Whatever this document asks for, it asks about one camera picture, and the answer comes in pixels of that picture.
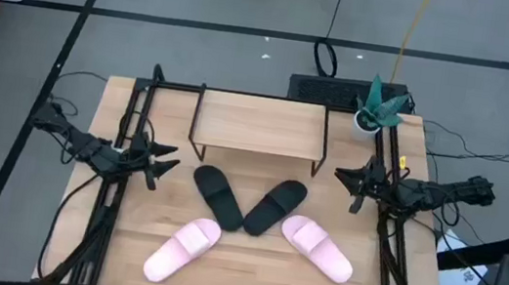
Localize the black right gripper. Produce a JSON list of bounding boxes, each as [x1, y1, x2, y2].
[[329, 150, 390, 220]]

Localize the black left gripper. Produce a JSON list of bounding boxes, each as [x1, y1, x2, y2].
[[122, 129, 185, 195]]

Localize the black slide sandal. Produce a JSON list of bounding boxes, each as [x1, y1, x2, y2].
[[187, 162, 251, 234], [240, 175, 309, 243]]

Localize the pink slide sandal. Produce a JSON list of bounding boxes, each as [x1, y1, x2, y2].
[[141, 211, 225, 285], [275, 213, 361, 285]]

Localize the green plant in white pot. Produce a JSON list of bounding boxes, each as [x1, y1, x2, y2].
[[350, 70, 414, 148]]

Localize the black perforated computer case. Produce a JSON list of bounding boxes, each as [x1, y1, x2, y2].
[[286, 69, 413, 117]]

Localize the black desk edge bar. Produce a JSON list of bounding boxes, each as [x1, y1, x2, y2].
[[434, 224, 509, 280]]

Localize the white paper sheet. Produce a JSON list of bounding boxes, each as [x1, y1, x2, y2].
[[431, 227, 493, 285]]

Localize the black aluminium frame rail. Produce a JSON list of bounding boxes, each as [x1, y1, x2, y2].
[[67, 56, 163, 285], [133, 74, 391, 120], [356, 112, 468, 285]]

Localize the wooden shelf black metal frame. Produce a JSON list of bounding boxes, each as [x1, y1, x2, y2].
[[184, 82, 335, 180]]

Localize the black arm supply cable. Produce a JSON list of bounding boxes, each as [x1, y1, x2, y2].
[[422, 212, 509, 285], [34, 167, 104, 285]]

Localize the coiled black cable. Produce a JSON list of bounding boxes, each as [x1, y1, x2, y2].
[[310, 36, 343, 80]]

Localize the yellow cable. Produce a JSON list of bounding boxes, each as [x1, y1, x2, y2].
[[389, 0, 433, 89]]

